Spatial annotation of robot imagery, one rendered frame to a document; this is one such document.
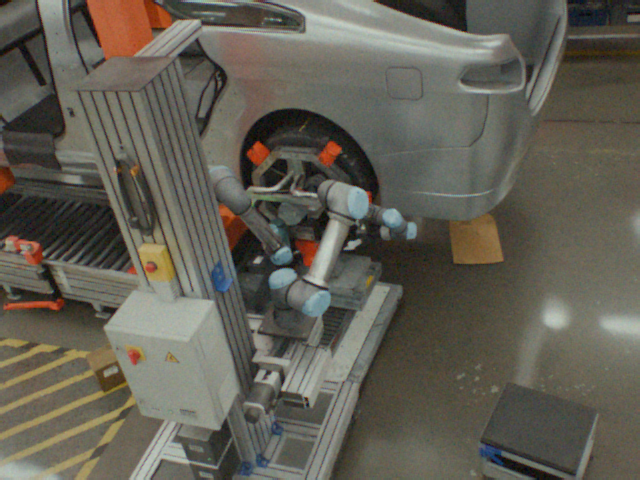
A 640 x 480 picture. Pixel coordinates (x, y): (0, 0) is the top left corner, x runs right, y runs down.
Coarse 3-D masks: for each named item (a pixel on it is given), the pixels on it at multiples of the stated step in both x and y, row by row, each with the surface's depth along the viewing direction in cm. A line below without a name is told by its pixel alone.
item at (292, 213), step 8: (288, 192) 361; (312, 192) 361; (280, 208) 354; (288, 208) 352; (296, 208) 350; (304, 208) 354; (280, 216) 357; (288, 216) 355; (296, 216) 353; (304, 216) 358
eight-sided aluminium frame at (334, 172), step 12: (276, 156) 353; (288, 156) 351; (300, 156) 348; (312, 156) 344; (264, 168) 362; (324, 168) 347; (336, 168) 349; (252, 180) 370; (264, 180) 374; (348, 180) 349; (264, 204) 377; (276, 216) 381; (288, 228) 381; (300, 228) 383; (312, 228) 381
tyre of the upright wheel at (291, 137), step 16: (288, 128) 359; (304, 128) 354; (320, 128) 354; (336, 128) 357; (272, 144) 361; (288, 144) 357; (304, 144) 353; (320, 144) 349; (352, 144) 355; (336, 160) 351; (352, 160) 350; (368, 160) 361; (352, 176) 353; (368, 176) 359
